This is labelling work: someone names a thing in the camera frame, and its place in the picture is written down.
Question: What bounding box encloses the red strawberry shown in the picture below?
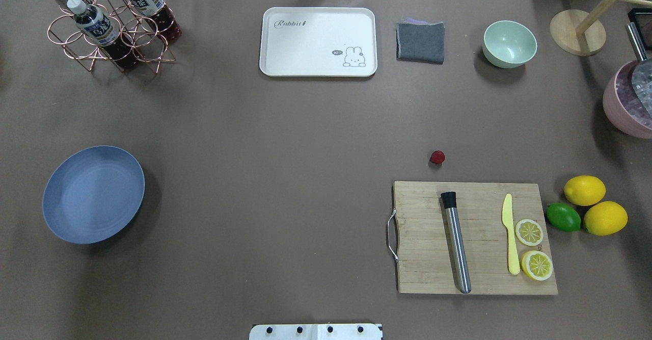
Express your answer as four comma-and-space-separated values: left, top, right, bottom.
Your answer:
430, 150, 446, 165

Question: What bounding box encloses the blue round plate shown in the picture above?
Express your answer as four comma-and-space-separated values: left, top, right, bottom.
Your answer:
42, 145, 145, 244

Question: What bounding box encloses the white rabbit tray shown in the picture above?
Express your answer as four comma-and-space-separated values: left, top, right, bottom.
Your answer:
259, 7, 378, 77

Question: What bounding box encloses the steel muddler black tip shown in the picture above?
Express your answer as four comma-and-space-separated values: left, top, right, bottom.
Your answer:
441, 191, 471, 294

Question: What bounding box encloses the grey folded cloth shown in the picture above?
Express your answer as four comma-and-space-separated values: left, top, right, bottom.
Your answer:
396, 18, 446, 64

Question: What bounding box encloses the wooden cutting board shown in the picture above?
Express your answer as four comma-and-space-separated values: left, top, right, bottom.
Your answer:
393, 180, 558, 296

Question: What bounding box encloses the light green bowl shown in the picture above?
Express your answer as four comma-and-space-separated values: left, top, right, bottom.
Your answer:
482, 21, 538, 69

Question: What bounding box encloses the upper lemon half slice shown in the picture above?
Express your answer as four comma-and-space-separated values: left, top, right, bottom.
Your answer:
514, 219, 544, 247

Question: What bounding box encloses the lemon half slice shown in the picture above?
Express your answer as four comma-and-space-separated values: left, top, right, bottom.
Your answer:
520, 250, 554, 280
514, 219, 544, 247

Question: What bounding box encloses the yellow plastic knife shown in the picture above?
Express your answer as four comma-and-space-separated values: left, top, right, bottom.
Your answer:
501, 193, 520, 275

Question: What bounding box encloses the back right drink bottle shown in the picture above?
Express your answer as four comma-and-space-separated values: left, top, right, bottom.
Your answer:
129, 0, 182, 43

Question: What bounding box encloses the lower lemon half slice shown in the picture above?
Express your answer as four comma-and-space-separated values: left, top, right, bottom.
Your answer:
520, 250, 554, 280

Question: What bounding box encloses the green lime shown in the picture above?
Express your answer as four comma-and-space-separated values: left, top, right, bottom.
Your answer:
545, 202, 582, 232

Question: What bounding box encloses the upper whole yellow lemon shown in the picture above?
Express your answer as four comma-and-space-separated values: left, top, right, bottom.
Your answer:
563, 175, 606, 206

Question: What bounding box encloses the whole yellow lemon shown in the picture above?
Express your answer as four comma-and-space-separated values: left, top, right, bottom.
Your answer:
563, 175, 606, 206
584, 201, 629, 236

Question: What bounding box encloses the front drink bottle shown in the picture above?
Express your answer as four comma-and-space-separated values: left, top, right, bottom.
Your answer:
67, 0, 140, 69

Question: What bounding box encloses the wooden mug tree stand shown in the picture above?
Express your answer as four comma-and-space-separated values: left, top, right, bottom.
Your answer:
550, 0, 651, 56

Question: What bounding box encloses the lower whole yellow lemon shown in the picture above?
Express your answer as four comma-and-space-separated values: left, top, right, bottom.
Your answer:
584, 201, 629, 236

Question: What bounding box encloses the pink bowl of ice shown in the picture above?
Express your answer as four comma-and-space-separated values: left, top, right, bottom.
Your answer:
603, 61, 651, 139

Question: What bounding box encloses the steel ice scoop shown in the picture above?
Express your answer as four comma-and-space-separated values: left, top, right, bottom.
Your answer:
627, 22, 651, 115

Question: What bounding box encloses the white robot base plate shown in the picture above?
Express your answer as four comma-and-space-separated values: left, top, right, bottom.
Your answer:
249, 322, 384, 339

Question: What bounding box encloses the copper wire bottle rack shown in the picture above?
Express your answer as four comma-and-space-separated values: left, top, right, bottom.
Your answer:
47, 0, 182, 73

